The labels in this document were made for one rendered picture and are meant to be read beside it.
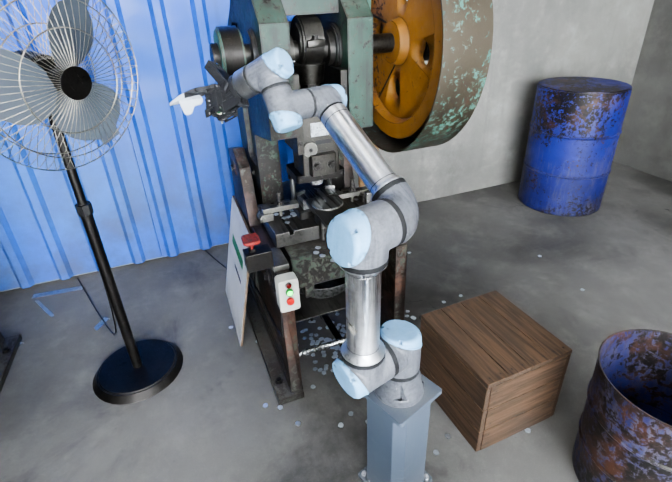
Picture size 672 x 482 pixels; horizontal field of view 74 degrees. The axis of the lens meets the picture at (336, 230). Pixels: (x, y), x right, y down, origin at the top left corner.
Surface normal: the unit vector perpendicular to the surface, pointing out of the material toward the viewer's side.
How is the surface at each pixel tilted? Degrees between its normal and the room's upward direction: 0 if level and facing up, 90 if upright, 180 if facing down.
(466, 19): 77
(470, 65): 95
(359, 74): 90
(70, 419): 0
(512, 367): 0
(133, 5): 90
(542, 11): 90
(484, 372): 0
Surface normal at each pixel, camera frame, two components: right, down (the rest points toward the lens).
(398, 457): -0.08, 0.48
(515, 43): 0.37, 0.43
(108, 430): -0.04, -0.88
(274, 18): 0.24, -0.32
